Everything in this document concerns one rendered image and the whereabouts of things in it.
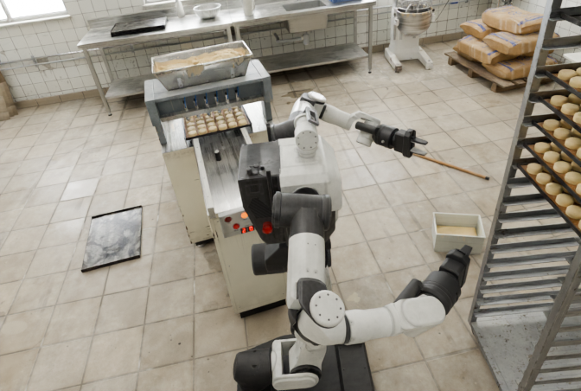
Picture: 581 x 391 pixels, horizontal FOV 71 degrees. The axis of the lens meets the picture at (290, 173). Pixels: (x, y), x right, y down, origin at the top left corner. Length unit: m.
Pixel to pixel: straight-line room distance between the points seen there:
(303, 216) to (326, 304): 0.23
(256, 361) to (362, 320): 1.11
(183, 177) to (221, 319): 0.90
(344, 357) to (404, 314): 1.21
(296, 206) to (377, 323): 0.33
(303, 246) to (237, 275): 1.33
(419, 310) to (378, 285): 1.68
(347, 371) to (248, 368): 0.47
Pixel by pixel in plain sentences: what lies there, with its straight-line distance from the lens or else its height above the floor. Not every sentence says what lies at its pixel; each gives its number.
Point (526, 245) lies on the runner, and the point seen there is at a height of 0.68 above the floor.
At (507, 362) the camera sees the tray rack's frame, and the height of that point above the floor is 0.15.
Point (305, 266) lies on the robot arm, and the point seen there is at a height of 1.36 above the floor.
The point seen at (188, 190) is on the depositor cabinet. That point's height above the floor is 0.53.
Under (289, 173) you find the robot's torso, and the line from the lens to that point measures 1.17.
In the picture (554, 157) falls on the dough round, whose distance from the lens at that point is 1.65.
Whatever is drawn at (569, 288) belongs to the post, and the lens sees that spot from 1.59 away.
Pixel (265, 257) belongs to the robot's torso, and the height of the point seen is 1.04.
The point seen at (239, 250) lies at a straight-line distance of 2.17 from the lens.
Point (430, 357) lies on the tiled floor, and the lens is 2.46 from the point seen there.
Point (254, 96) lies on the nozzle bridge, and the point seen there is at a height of 1.05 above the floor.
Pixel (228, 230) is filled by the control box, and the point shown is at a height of 0.74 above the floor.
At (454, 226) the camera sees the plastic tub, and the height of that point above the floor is 0.05.
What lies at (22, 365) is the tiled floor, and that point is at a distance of 2.98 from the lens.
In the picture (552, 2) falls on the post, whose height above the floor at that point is 1.72.
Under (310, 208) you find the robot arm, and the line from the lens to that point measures 1.05.
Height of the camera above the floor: 2.07
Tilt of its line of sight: 35 degrees down
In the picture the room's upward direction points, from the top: 7 degrees counter-clockwise
